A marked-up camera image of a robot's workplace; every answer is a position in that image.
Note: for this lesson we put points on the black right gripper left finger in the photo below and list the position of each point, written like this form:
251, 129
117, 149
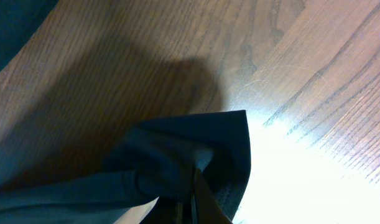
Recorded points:
167, 211

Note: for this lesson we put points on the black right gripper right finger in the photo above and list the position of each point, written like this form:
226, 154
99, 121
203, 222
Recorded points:
205, 208

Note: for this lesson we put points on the black leggings with red waistband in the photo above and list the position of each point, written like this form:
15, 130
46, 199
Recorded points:
95, 121

